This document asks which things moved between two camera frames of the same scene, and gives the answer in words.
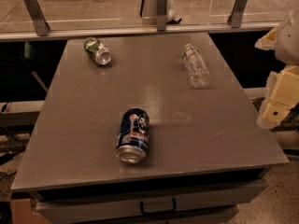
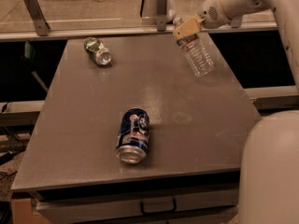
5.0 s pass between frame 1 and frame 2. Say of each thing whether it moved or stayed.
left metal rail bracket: stayed
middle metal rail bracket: stayed
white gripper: moved
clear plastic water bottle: moved
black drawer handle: stayed
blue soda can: stayed
